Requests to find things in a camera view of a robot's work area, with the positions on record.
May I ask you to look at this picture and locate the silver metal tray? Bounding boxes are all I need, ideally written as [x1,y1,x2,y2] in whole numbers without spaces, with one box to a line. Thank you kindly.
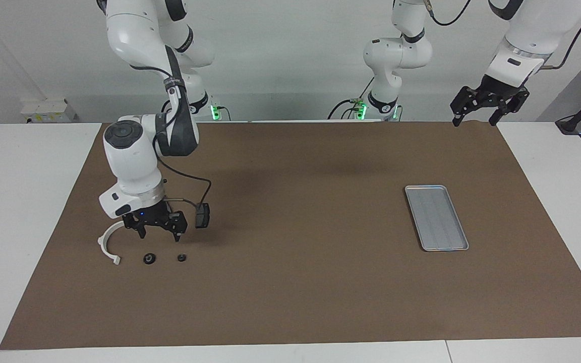
[404,185,470,252]

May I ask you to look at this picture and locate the black rectangular brake pad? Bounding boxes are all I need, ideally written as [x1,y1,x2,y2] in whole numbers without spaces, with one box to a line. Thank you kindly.
[195,202,211,229]

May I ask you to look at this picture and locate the brown table mat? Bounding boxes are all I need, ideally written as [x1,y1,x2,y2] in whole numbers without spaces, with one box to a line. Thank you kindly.
[0,120,581,350]

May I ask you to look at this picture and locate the white curved plastic bracket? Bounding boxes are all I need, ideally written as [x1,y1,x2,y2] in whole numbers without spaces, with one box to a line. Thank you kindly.
[97,221,127,266]

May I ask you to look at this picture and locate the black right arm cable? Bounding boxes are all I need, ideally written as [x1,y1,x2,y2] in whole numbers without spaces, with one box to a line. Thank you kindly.
[129,63,213,208]

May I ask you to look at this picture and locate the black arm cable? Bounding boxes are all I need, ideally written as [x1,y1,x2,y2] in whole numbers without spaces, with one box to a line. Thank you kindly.
[424,0,581,70]
[129,63,213,208]

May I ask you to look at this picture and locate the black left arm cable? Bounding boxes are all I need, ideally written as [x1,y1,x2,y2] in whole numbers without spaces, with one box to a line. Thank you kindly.
[424,0,581,70]

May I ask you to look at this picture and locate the black left base cable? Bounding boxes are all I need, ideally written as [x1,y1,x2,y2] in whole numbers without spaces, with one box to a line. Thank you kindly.
[328,76,375,120]

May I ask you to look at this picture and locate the white wall box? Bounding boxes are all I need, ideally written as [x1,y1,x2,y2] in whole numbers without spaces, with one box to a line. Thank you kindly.
[21,99,77,124]

